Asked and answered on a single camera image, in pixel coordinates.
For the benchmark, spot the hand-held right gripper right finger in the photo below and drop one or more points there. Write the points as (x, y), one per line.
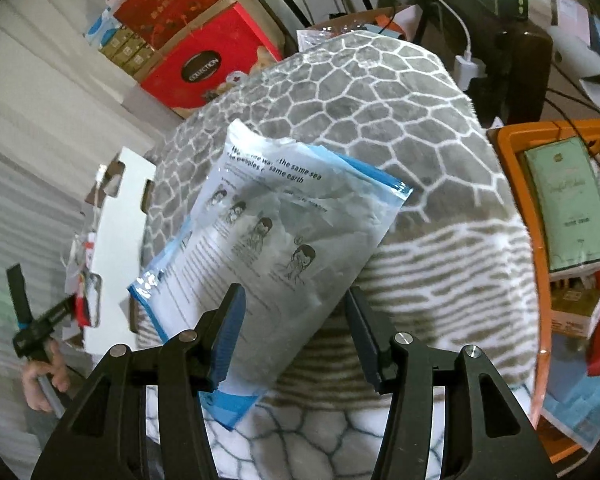
(367, 340)

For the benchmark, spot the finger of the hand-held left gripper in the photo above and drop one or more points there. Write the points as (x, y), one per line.
(62, 310)

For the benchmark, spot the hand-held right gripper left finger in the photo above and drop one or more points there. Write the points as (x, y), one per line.
(230, 330)

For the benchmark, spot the cardboard box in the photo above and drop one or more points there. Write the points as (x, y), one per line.
(115, 240)

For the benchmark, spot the clear blue-edged mask bag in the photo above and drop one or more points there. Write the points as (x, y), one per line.
(280, 240)

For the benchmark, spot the person's left hand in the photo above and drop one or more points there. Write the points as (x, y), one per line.
(47, 385)

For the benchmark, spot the white and brown box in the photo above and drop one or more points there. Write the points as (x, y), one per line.
(577, 310)

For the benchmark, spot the blue paper pack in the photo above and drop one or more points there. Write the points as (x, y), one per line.
(575, 405)

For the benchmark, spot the grey patterned blanket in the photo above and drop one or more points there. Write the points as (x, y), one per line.
(405, 125)

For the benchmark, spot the orange plastic crate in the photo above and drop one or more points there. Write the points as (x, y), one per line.
(510, 160)

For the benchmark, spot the pale green box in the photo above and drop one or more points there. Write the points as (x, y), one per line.
(565, 200)

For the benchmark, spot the row of gold boxes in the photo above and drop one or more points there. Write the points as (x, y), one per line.
(127, 52)

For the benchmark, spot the blue and white pack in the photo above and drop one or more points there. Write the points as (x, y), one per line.
(100, 30)

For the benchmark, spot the red gift bag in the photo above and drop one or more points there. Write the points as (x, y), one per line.
(230, 45)

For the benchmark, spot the white charger plug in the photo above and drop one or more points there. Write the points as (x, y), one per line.
(469, 69)

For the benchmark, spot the dark wooden cabinet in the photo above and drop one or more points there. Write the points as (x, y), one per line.
(515, 75)

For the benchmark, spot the clear plastic bag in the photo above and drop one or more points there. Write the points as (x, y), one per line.
(320, 35)

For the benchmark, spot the red gift box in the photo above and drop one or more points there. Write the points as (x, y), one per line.
(170, 5)

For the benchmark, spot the rolled white paper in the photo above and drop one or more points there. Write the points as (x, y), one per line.
(580, 55)

